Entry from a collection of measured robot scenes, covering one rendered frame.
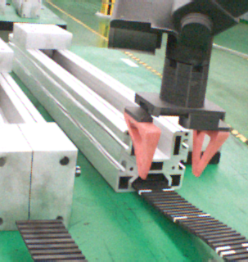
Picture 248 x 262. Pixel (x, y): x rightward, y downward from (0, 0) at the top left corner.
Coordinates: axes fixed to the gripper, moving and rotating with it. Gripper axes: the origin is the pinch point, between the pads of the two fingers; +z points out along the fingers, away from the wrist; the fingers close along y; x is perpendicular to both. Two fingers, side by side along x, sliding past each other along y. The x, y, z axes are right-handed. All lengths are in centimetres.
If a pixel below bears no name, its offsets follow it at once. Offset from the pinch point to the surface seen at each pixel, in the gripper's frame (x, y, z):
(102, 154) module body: -9.6, 5.3, 1.7
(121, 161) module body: -5.7, 4.2, 1.2
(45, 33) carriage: -61, 2, -8
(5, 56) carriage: -36.1, 15.7, -6.8
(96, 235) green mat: 6.5, 11.6, 4.8
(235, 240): 16.0, -0.8, 1.5
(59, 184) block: 4.9, 15.8, -0.8
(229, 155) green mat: -16.6, -21.4, 4.8
